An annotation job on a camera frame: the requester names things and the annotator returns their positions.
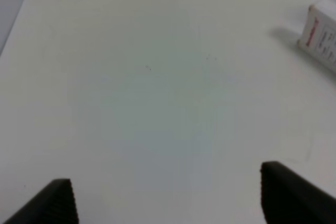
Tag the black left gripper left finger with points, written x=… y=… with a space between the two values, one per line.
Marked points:
x=55 y=203

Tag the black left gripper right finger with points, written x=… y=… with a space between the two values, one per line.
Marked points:
x=287 y=197

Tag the white box with red label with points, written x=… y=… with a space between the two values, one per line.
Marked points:
x=318 y=36

